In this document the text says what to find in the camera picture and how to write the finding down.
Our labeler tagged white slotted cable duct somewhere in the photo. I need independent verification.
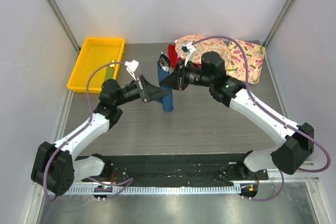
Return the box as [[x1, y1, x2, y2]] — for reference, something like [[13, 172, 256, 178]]
[[66, 184, 241, 195]]

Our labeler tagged left aluminium corner post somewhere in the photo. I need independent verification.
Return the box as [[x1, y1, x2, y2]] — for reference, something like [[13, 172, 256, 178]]
[[46, 0, 81, 53]]

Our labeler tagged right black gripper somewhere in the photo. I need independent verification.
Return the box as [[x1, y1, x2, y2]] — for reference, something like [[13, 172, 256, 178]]
[[161, 59, 214, 90]]

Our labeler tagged aluminium corner post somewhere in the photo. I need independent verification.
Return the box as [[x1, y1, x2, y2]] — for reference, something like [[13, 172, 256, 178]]
[[46, 0, 81, 53], [263, 0, 296, 48]]

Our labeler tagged yellow plastic bin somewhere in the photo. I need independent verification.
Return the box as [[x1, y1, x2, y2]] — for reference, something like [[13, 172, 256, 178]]
[[67, 37, 125, 93]]

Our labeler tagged blue paper napkin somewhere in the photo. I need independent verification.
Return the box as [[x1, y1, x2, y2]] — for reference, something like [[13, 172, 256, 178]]
[[157, 61, 174, 113]]

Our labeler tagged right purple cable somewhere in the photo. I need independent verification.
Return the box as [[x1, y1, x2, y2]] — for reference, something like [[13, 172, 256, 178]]
[[191, 35, 331, 202]]

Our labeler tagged right aluminium corner post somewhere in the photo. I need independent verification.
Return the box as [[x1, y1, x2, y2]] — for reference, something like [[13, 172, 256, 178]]
[[263, 0, 296, 48]]

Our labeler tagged green gold-tipped utensil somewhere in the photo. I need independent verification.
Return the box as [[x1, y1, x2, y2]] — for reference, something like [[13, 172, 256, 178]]
[[105, 60, 116, 80]]

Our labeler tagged floral round mesh cover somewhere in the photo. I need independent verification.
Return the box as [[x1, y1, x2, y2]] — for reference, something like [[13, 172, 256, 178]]
[[175, 34, 228, 65]]

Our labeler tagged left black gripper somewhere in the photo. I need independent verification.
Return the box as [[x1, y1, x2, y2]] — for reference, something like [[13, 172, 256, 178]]
[[114, 74, 168, 106]]

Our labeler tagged floral yellow placemat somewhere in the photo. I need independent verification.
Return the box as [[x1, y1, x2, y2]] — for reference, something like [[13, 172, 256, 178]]
[[225, 40, 265, 84]]

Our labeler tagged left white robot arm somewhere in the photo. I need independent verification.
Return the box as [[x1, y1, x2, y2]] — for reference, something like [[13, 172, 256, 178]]
[[31, 75, 169, 196]]

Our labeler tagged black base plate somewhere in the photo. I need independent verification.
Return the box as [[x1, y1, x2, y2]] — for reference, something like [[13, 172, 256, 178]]
[[96, 153, 269, 187]]

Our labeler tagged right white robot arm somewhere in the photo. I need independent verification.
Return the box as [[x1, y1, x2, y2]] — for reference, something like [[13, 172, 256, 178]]
[[160, 51, 314, 179]]

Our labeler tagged red folded cloth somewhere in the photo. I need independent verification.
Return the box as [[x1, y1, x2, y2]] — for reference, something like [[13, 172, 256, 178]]
[[168, 42, 202, 68]]

